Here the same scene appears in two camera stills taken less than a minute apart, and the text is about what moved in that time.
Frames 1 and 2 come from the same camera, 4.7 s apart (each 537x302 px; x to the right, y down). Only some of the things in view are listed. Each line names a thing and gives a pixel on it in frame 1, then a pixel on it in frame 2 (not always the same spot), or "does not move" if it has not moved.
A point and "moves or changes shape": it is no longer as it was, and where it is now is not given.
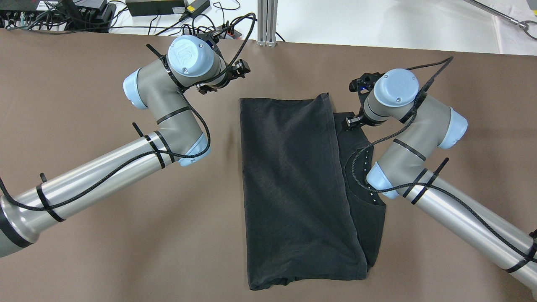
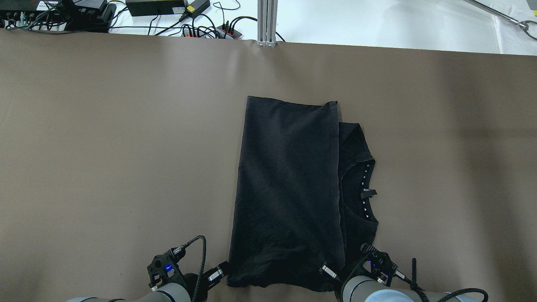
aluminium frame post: (267, 18) does not move
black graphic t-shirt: (311, 213) moves or changes shape
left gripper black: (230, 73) to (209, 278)
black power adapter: (144, 8) does not move
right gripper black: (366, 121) to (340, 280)
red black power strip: (224, 32) does not move
